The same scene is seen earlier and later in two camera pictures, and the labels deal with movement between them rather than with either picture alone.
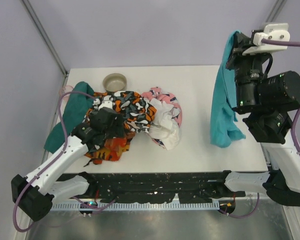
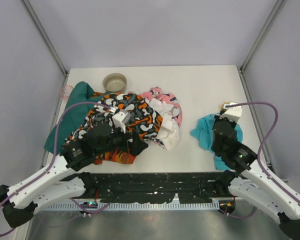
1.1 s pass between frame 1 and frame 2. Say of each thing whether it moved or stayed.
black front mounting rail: stayed
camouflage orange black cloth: moved
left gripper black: moved
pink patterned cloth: stayed
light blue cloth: moved
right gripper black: moved
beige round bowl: stayed
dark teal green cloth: stayed
